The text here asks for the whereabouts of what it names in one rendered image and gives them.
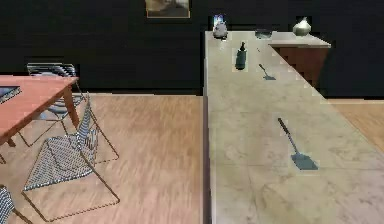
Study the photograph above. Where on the small dark spatula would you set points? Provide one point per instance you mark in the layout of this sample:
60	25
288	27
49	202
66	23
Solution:
266	76

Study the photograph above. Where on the grey kettle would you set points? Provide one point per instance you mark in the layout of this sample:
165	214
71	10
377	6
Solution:
220	30

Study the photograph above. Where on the framed wall picture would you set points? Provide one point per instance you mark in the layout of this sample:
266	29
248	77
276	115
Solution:
168	8

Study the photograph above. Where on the pale green vase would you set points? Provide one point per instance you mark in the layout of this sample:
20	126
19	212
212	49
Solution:
302	28

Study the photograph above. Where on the dark glass bottle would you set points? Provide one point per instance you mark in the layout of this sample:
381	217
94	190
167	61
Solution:
240	58

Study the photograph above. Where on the dark bowl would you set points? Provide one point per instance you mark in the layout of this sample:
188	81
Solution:
263	33

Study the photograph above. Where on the red wooden table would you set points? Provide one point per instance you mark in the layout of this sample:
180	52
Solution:
26	100

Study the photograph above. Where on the large dark spatula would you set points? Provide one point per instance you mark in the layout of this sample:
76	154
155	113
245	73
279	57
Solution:
301	160

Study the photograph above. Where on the grey stone kitchen counter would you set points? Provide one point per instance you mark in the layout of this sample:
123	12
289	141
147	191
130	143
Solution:
253	133

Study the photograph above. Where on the small blue box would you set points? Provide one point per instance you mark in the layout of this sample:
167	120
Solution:
219	18

